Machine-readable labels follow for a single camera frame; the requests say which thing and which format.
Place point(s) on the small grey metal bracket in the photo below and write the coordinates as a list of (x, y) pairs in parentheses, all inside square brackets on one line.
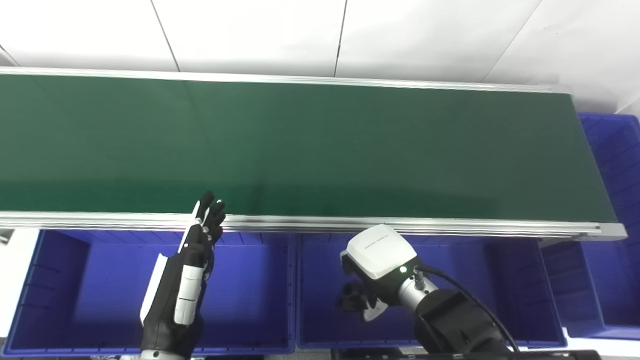
[(4, 236)]

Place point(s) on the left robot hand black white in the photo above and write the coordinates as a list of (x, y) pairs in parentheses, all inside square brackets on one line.
[(170, 300)]

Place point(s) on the green conveyor belt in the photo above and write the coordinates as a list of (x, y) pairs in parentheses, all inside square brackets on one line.
[(300, 221), (320, 150)]

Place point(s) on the large blue plastic bin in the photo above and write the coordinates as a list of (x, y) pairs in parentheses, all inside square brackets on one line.
[(100, 290), (615, 280), (500, 285)]

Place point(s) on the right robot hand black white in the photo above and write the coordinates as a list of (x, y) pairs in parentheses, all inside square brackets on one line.
[(380, 252)]

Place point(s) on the black robot body edge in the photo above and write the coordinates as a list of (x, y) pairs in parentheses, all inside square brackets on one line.
[(550, 355)]

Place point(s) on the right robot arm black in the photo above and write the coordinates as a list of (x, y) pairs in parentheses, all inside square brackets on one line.
[(455, 320)]

